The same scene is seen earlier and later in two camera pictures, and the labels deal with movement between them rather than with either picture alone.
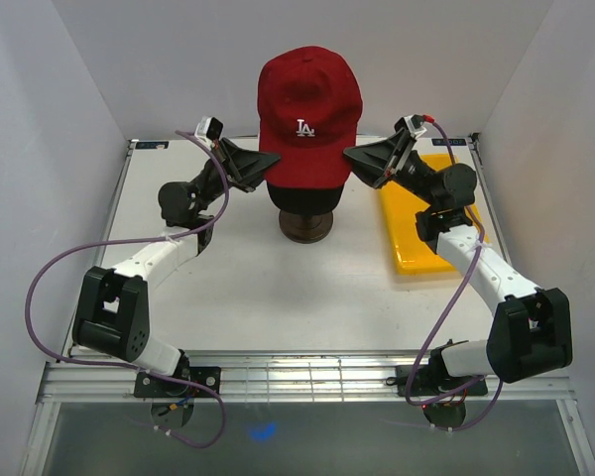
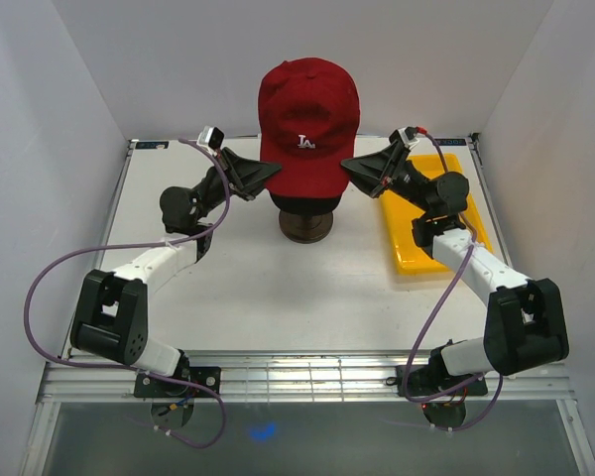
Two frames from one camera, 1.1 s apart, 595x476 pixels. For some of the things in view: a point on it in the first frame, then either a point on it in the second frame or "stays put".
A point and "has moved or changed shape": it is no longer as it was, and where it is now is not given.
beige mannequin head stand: (305, 228) stays put
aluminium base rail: (286, 377) stays put
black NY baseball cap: (298, 200) has moved or changed shape
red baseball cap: (309, 105) stays put
